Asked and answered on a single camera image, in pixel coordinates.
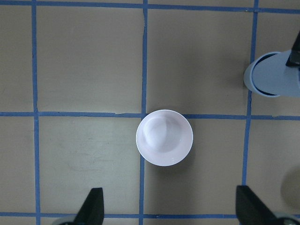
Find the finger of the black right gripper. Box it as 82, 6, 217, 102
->
285, 33, 300, 67

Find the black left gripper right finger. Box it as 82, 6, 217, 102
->
235, 185, 278, 225

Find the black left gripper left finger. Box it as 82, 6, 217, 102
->
73, 187, 104, 225

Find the blue cup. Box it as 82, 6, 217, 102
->
243, 52, 280, 98
249, 50, 300, 98

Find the pink bowl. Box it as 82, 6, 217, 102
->
135, 110, 194, 166

